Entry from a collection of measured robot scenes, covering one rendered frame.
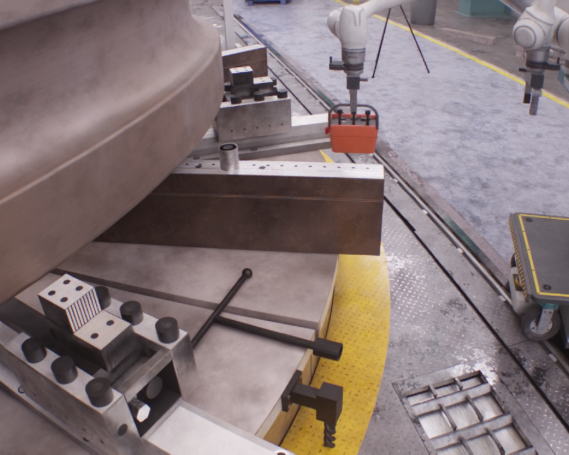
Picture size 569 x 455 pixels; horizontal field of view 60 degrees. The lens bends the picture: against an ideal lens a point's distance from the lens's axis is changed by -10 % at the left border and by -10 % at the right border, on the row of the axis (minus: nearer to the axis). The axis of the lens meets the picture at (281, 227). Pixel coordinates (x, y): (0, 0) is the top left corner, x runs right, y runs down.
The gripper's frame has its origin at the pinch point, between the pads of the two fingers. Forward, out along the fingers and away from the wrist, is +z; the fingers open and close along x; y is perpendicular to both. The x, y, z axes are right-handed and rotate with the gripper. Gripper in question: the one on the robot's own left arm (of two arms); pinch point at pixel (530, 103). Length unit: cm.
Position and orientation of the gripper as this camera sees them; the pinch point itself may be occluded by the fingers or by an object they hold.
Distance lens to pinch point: 209.2
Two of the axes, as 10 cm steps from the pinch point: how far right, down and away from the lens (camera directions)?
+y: -9.7, -0.9, 2.2
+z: 0.4, 8.5, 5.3
